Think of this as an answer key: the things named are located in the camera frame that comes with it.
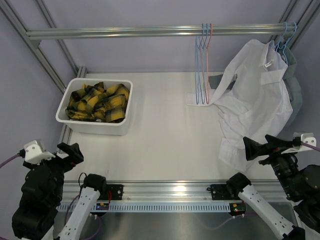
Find left aluminium frame post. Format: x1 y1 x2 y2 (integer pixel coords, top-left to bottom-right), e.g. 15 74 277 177
0 0 88 93

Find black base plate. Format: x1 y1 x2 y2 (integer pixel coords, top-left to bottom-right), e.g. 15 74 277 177
94 184 124 217
206 183 247 217

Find aluminium front rail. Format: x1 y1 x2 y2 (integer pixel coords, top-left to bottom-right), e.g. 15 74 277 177
59 181 288 203

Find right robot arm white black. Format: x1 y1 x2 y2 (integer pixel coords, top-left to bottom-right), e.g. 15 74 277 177
226 132 320 240

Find light blue wire hangers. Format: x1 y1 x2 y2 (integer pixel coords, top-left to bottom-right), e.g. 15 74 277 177
274 21 298 65

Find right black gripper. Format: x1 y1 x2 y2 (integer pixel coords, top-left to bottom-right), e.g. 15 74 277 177
242 133 300 198

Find aluminium hanging rail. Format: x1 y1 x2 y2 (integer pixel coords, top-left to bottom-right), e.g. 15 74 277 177
26 22 298 41

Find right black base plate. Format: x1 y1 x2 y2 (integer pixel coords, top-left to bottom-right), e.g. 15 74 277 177
206 183 247 217

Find pink wire hanger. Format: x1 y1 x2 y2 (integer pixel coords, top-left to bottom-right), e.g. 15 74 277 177
203 23 213 105

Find white slotted cable duct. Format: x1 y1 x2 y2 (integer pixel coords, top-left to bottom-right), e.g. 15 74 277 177
56 202 232 213

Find light blue wire hanger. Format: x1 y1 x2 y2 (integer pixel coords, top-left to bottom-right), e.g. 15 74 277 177
199 23 209 104
194 24 205 105

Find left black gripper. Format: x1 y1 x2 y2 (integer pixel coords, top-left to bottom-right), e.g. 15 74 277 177
24 142 83 204

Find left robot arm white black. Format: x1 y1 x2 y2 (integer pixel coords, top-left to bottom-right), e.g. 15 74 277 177
12 140 109 240

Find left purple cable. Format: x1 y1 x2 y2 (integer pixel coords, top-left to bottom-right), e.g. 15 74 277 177
0 153 105 240

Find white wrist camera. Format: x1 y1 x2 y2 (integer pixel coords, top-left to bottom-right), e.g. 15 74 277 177
282 132 320 154
18 139 55 165

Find grey garment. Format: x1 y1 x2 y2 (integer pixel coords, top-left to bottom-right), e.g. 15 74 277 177
207 46 305 116

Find right aluminium frame post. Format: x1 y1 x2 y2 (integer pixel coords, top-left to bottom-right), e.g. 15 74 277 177
279 0 320 50

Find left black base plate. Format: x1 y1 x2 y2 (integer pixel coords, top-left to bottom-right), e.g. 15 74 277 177
94 184 124 217

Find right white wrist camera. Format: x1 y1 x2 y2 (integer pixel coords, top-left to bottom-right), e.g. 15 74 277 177
282 132 320 154

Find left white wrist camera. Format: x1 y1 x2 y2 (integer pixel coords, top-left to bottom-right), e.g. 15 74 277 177
18 139 55 165

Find white shirt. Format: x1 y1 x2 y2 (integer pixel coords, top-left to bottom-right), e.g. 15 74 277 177
186 39 293 172

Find yellow black plaid shirt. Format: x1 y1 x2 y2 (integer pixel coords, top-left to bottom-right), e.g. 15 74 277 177
65 82 130 124

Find aluminium frame post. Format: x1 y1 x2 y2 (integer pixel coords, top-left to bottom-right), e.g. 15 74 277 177
0 0 88 93
279 0 320 50

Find white plastic bin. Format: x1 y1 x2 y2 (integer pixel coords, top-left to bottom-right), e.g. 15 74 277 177
55 78 133 136

